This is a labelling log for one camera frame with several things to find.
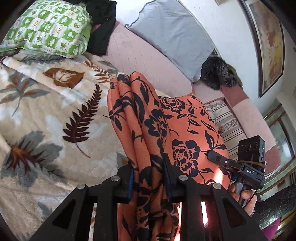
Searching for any window frame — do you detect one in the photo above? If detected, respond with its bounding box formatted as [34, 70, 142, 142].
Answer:
[257, 104, 295, 201]

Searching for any dark furry item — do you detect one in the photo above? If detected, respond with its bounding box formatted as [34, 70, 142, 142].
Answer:
[200, 56, 242, 90]

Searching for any striped beige pillow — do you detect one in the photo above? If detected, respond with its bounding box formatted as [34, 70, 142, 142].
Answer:
[205, 99, 247, 160]

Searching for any black camera box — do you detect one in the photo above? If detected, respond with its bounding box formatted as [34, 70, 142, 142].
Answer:
[237, 136, 266, 174]

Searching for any framed wall picture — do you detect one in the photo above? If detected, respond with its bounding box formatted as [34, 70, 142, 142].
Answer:
[240, 1, 285, 97]

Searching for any green white patterned pillow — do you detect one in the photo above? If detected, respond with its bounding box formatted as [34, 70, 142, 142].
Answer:
[1, 1, 91, 58]

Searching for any grey pillow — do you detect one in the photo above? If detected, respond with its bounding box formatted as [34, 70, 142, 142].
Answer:
[125, 1, 215, 82]

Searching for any orange black floral garment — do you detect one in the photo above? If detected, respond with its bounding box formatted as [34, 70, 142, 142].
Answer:
[107, 72, 230, 240]

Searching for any cream leaf-pattern fleece blanket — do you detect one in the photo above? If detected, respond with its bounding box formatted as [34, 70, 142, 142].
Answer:
[1, 54, 130, 240]

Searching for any right hand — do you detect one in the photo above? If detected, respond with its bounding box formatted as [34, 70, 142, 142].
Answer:
[228, 183, 257, 217]

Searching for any black cloth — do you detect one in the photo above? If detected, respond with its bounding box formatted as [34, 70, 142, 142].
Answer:
[67, 0, 117, 56]

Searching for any pink bedsheet mattress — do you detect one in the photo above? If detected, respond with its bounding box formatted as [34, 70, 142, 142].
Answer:
[103, 22, 280, 174]

